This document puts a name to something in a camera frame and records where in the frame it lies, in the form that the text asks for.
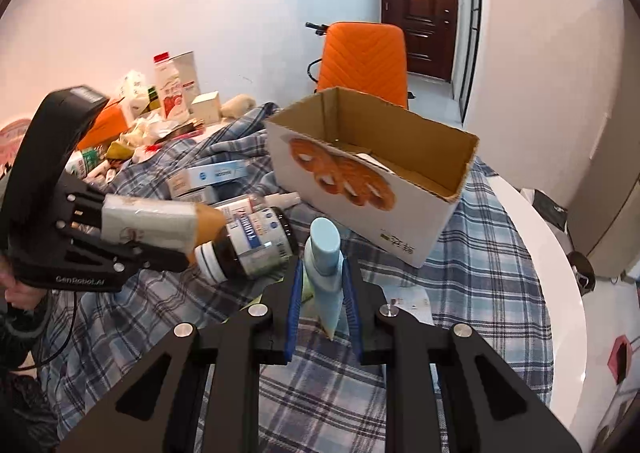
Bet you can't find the white plastic bottle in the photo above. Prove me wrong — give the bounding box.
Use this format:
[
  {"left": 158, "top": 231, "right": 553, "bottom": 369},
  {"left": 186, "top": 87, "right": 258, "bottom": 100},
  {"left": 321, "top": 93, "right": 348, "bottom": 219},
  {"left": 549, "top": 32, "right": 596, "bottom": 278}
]
[{"left": 100, "top": 194, "right": 198, "bottom": 254}]

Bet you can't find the white Raison box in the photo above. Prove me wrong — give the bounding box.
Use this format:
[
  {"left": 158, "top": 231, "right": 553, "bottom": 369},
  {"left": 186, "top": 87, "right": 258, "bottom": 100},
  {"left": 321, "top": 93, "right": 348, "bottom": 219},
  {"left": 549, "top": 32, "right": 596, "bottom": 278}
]
[{"left": 167, "top": 160, "right": 247, "bottom": 199}]

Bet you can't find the brown bottle white cap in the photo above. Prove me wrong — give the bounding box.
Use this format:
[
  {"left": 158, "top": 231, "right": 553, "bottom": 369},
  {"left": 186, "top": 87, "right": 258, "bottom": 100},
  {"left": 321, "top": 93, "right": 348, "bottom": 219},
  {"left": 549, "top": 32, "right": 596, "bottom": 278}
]
[{"left": 194, "top": 207, "right": 298, "bottom": 283}]

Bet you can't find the amber soap bar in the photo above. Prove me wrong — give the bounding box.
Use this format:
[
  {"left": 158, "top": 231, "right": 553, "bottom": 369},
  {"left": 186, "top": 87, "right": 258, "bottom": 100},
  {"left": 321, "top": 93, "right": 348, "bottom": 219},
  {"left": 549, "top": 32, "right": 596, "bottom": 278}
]
[{"left": 188, "top": 203, "right": 227, "bottom": 265}]

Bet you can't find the person's left hand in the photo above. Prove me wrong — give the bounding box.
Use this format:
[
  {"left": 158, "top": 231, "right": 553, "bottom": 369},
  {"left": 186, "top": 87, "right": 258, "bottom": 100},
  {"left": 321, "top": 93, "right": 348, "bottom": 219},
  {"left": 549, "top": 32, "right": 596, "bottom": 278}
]
[{"left": 0, "top": 256, "right": 47, "bottom": 311}]

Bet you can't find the blue plaid cloth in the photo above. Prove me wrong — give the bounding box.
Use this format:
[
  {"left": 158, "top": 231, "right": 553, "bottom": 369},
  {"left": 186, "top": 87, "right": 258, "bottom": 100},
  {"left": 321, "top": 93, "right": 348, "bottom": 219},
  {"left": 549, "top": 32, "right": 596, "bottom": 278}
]
[{"left": 39, "top": 102, "right": 556, "bottom": 453}]

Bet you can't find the orange box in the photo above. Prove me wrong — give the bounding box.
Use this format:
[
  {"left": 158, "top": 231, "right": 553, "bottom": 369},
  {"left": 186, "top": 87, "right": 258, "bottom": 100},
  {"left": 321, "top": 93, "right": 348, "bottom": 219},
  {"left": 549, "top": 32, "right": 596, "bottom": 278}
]
[{"left": 76, "top": 102, "right": 128, "bottom": 150}]

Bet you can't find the white tissue pack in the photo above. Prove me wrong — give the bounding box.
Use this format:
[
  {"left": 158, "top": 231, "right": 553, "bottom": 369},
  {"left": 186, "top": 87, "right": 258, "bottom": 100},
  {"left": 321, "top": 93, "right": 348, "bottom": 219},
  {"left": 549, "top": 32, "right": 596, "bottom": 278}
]
[{"left": 115, "top": 70, "right": 149, "bottom": 124}]

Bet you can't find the cardboard box with pretzel print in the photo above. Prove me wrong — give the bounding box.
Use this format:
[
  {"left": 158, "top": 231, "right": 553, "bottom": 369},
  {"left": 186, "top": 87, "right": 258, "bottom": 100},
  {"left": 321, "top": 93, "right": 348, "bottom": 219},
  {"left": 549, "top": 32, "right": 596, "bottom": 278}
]
[{"left": 265, "top": 87, "right": 480, "bottom": 268}]

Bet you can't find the small white box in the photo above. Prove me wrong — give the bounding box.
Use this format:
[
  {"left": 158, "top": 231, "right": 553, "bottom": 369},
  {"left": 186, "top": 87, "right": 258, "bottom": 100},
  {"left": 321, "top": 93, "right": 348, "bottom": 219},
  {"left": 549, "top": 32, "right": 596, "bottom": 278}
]
[{"left": 190, "top": 91, "right": 221, "bottom": 125}]

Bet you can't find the beige plush toy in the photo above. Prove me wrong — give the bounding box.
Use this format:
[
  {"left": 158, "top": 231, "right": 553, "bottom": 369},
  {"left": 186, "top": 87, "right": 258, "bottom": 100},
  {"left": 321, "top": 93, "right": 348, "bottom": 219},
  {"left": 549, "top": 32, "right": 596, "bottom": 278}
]
[{"left": 220, "top": 94, "right": 256, "bottom": 120}]

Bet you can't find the strawberry milk carton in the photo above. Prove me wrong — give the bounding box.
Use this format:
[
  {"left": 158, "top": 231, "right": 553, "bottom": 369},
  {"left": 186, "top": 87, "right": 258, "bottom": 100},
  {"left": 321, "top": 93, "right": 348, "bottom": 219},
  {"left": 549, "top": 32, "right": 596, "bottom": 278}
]
[{"left": 154, "top": 52, "right": 188, "bottom": 120}]

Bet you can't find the black bucket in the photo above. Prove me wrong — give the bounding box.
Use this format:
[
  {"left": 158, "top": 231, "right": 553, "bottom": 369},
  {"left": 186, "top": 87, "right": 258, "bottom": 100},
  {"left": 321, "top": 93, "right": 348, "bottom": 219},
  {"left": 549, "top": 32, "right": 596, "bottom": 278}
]
[{"left": 566, "top": 251, "right": 596, "bottom": 296}]

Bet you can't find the orange chair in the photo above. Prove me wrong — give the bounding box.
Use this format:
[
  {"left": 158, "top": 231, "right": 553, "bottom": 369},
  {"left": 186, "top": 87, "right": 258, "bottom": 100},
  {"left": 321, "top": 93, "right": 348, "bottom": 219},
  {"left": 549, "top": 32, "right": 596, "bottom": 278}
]
[{"left": 316, "top": 22, "right": 409, "bottom": 109}]

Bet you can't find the bicycle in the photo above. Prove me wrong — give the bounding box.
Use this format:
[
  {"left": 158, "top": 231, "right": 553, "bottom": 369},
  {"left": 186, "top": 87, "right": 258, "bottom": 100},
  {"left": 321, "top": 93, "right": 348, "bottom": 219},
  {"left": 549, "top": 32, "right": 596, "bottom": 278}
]
[{"left": 305, "top": 22, "right": 329, "bottom": 86}]

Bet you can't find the dark brown door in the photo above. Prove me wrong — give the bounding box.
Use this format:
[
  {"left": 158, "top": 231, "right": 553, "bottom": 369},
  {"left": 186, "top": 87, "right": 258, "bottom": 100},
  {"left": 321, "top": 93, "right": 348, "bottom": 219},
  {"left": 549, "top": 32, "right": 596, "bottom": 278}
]
[{"left": 381, "top": 0, "right": 458, "bottom": 83}]

